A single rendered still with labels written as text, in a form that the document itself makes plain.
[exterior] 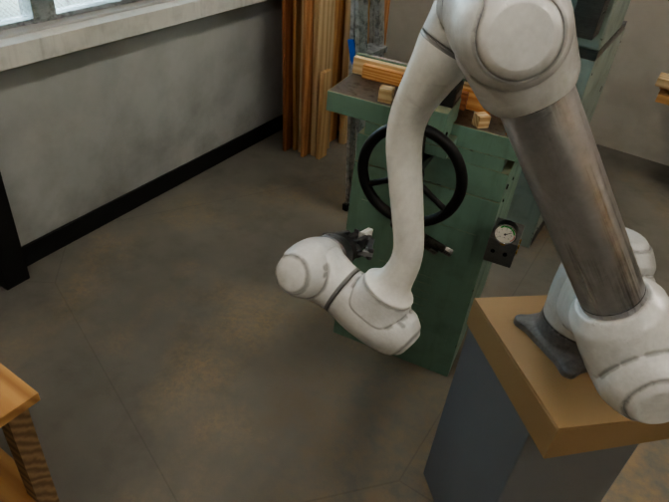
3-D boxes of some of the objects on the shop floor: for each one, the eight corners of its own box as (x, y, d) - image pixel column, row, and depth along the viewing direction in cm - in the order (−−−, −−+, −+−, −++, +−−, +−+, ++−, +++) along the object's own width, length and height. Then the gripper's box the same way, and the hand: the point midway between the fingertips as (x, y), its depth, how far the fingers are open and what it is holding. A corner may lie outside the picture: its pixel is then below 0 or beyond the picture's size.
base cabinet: (331, 332, 216) (351, 160, 174) (385, 252, 260) (413, 99, 218) (447, 378, 203) (501, 204, 161) (485, 286, 247) (535, 129, 205)
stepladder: (334, 209, 287) (334, -64, 222) (360, 189, 304) (367, -70, 240) (363, 218, 279) (372, -62, 215) (388, 197, 297) (403, -68, 233)
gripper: (366, 246, 122) (397, 227, 143) (311, 226, 126) (349, 211, 147) (357, 279, 124) (389, 256, 146) (303, 259, 128) (341, 239, 149)
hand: (364, 236), depth 143 cm, fingers closed
